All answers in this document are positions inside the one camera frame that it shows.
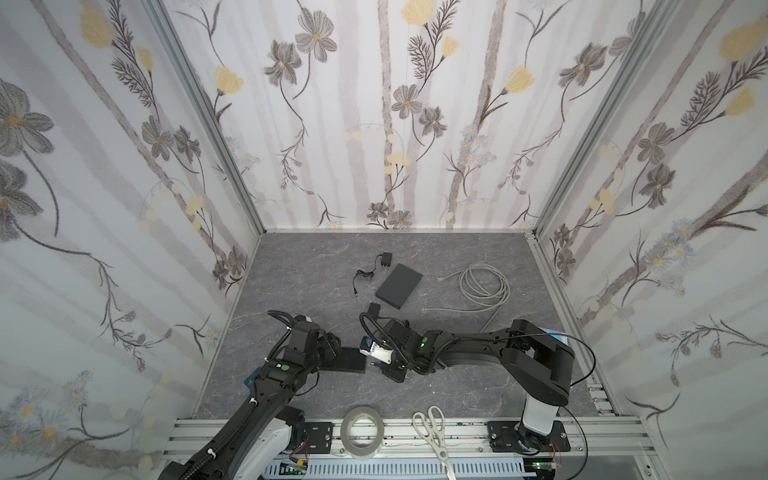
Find small black adapter with cable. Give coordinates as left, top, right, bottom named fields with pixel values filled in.
left=352, top=252, right=393, bottom=296

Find small blue object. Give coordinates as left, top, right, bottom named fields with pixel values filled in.
left=243, top=369, right=260, bottom=388

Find blue face mask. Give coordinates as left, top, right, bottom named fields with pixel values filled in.
left=538, top=329, right=569, bottom=345

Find white handled scissors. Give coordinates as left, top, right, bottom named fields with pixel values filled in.
left=412, top=405, right=457, bottom=480

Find coiled grey ethernet cable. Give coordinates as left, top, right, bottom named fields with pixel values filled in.
left=422, top=262, right=512, bottom=314

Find clear tape roll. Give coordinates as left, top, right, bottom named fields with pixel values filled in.
left=340, top=406, right=385, bottom=460

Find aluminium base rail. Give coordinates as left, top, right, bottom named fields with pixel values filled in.
left=161, top=416, right=656, bottom=463

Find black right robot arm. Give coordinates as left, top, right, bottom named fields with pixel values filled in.
left=360, top=319, right=589, bottom=456

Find black ribbed network switch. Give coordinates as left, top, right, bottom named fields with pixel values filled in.
left=325, top=347, right=367, bottom=374

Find white slotted cable duct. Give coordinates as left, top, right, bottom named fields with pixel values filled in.
left=261, top=457, right=536, bottom=479

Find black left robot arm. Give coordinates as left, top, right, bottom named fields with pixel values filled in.
left=159, top=310, right=341, bottom=479

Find dark grey flat switch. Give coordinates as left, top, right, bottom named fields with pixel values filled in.
left=375, top=264, right=423, bottom=309

